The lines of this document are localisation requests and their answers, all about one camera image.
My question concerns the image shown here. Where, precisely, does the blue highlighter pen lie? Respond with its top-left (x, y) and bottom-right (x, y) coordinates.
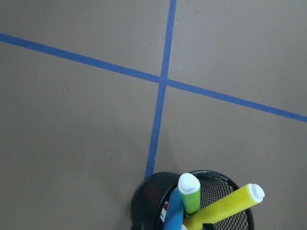
top-left (163, 189), bottom-right (184, 230)

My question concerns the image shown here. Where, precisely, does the green highlighter pen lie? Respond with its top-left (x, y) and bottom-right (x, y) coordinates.
top-left (177, 173), bottom-right (201, 216)

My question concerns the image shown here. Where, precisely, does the black mesh pen cup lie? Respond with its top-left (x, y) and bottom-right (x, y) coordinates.
top-left (131, 170), bottom-right (254, 230)

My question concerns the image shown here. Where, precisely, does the yellow highlighter pen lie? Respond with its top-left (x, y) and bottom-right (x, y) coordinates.
top-left (183, 184), bottom-right (265, 230)

